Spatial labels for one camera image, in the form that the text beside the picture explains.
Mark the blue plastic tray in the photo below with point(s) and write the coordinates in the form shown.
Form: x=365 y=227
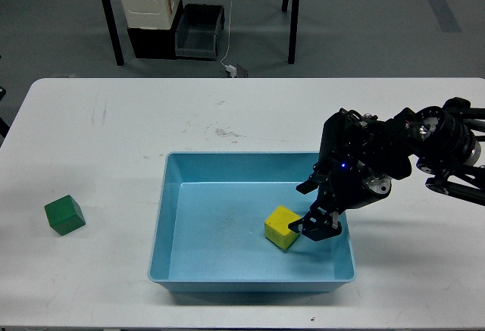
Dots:
x=210 y=236

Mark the white plug adapter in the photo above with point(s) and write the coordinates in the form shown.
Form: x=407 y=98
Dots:
x=231 y=71

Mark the black table leg left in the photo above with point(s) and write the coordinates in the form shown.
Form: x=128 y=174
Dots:
x=113 y=33

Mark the black box under crate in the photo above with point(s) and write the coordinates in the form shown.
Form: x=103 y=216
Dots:
x=156 y=44

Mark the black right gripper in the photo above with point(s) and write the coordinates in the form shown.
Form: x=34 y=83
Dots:
x=343 y=182

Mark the grey plastic bin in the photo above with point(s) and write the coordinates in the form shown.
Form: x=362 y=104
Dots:
x=198 y=32

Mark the black table leg right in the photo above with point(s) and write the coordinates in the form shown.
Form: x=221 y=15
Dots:
x=293 y=29

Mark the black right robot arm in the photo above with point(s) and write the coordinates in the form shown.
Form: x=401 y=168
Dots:
x=360 y=155

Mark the green wooden cube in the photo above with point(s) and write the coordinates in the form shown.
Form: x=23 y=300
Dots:
x=64 y=215

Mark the yellow wooden cube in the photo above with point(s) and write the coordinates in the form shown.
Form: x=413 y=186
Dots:
x=276 y=227

